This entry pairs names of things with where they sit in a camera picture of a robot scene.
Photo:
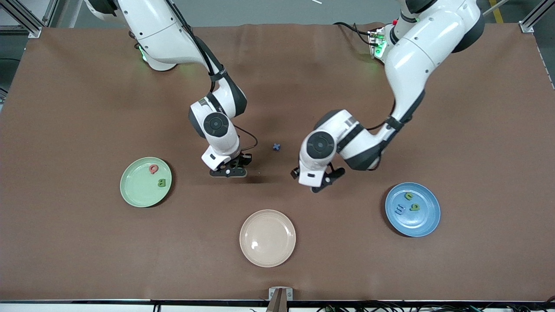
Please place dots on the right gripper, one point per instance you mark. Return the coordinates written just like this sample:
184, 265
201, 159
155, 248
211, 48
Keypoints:
243, 159

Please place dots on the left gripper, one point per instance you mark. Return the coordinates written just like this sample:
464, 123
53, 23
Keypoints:
294, 173

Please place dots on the green capital letter B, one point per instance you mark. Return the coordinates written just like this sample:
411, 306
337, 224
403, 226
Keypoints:
162, 183

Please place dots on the pink letter Q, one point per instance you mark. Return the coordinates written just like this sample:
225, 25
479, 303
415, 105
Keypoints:
150, 168

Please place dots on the green lowercase letter a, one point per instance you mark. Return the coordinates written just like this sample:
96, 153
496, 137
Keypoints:
418, 206

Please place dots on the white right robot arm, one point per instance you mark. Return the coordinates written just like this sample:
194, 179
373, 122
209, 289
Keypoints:
151, 26

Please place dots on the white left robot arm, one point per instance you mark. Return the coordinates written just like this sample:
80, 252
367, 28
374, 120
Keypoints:
416, 56

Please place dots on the beige plate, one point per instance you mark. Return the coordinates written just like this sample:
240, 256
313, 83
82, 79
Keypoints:
269, 242

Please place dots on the green plate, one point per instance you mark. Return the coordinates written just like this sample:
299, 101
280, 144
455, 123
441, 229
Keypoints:
143, 190

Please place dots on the blue plate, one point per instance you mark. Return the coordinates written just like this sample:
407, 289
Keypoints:
416, 223

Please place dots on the brown table cloth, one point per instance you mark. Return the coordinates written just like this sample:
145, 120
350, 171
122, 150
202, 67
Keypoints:
86, 260

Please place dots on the grey metal bracket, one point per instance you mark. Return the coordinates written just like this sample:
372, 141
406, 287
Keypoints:
289, 294

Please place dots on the brown camera post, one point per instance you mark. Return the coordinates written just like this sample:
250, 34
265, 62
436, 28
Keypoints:
277, 305

